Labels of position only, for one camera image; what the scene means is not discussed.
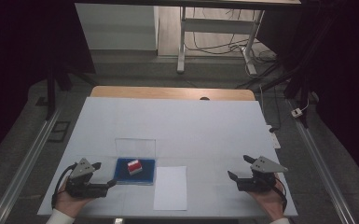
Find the person's left hand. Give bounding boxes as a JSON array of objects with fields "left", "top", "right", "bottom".
[{"left": 54, "top": 180, "right": 95, "bottom": 218}]

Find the red stamp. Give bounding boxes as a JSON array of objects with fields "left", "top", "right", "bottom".
[{"left": 127, "top": 159, "right": 144, "bottom": 175}]

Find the small white paper sheet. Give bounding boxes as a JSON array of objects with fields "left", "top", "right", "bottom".
[{"left": 153, "top": 165, "right": 188, "bottom": 212}]

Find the dark curtain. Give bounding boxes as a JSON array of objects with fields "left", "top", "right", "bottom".
[
  {"left": 0, "top": 0, "right": 96, "bottom": 169},
  {"left": 257, "top": 0, "right": 359, "bottom": 189}
]

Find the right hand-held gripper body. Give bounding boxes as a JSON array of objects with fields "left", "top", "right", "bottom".
[{"left": 236, "top": 156, "right": 289, "bottom": 193}]

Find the person's left white sleeve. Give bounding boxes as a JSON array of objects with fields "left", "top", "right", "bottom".
[{"left": 45, "top": 208, "right": 76, "bottom": 224}]

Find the tangle of black floor cables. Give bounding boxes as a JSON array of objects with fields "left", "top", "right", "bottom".
[{"left": 185, "top": 7, "right": 278, "bottom": 63}]

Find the blue ink pad box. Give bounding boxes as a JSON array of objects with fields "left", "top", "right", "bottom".
[{"left": 113, "top": 138, "right": 158, "bottom": 187}]

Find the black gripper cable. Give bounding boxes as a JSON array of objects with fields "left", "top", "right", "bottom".
[
  {"left": 51, "top": 163, "right": 76, "bottom": 210},
  {"left": 273, "top": 176, "right": 289, "bottom": 213}
]

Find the person's right hand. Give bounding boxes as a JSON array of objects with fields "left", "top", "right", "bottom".
[{"left": 247, "top": 180, "right": 286, "bottom": 222}]

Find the large white table cover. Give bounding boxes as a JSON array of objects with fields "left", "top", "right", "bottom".
[{"left": 36, "top": 96, "right": 298, "bottom": 218}]

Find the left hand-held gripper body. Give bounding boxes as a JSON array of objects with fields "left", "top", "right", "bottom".
[{"left": 65, "top": 158, "right": 109, "bottom": 199}]

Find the black stand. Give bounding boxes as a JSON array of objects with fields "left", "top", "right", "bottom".
[
  {"left": 45, "top": 62, "right": 98, "bottom": 121},
  {"left": 236, "top": 8, "right": 324, "bottom": 129}
]

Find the aluminium floor rail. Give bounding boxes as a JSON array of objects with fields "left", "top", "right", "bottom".
[
  {"left": 287, "top": 99, "right": 357, "bottom": 224},
  {"left": 0, "top": 108, "right": 62, "bottom": 224}
]

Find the white cabinet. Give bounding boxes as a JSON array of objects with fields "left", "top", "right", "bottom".
[{"left": 74, "top": 3, "right": 159, "bottom": 51}]

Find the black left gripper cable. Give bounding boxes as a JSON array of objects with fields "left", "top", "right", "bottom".
[{"left": 51, "top": 163, "right": 76, "bottom": 210}]

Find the white desk frame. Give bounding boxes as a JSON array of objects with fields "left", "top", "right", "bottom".
[{"left": 176, "top": 6, "right": 266, "bottom": 77}]

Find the white power strip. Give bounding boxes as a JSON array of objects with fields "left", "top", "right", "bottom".
[{"left": 266, "top": 124, "right": 282, "bottom": 150}]

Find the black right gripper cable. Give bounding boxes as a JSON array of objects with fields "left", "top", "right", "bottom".
[{"left": 273, "top": 176, "right": 289, "bottom": 213}]

